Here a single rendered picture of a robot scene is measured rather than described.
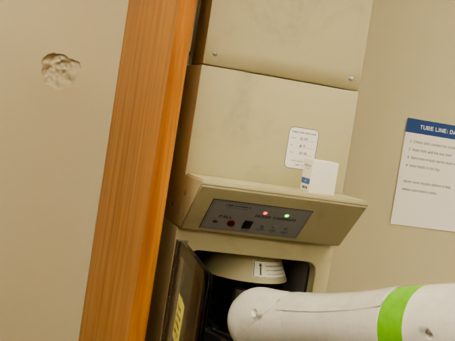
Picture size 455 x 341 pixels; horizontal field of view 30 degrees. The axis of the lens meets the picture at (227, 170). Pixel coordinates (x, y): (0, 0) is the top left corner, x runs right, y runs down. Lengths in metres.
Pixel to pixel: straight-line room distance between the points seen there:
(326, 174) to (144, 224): 0.35
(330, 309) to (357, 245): 1.00
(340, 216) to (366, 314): 0.46
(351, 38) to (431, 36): 0.61
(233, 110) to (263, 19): 0.18
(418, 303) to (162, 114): 0.59
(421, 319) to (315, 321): 0.21
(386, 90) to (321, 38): 0.58
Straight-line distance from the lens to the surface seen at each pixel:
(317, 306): 1.23
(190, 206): 1.50
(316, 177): 1.55
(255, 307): 1.33
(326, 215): 1.56
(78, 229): 1.97
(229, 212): 1.51
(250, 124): 1.59
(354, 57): 1.67
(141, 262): 1.47
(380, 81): 2.18
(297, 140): 1.62
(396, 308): 1.10
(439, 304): 1.06
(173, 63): 1.45
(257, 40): 1.59
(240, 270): 1.65
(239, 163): 1.58
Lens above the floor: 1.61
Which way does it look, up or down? 3 degrees down
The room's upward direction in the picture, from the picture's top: 9 degrees clockwise
